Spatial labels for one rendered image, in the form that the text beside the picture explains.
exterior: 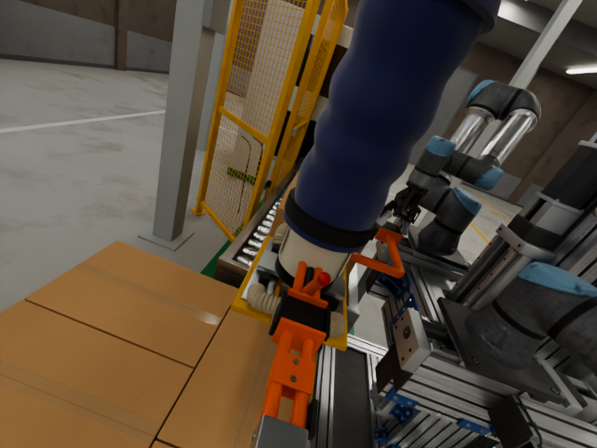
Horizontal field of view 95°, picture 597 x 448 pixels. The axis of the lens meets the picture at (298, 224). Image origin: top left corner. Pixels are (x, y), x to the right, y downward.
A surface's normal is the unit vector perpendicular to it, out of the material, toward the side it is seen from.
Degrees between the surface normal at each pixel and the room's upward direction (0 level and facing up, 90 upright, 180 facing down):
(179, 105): 90
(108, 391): 0
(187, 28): 90
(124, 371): 0
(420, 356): 90
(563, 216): 90
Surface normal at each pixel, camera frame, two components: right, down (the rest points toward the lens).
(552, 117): -0.14, 0.43
